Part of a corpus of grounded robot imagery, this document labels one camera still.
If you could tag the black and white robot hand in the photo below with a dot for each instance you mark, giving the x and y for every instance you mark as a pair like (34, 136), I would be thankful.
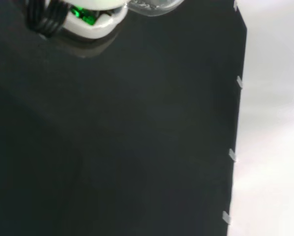
(92, 28)

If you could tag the black cloth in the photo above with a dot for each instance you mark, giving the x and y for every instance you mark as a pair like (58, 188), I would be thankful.
(112, 137)

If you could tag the clear tape piece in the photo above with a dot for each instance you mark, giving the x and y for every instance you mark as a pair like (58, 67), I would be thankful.
(232, 155)
(235, 5)
(226, 217)
(239, 82)

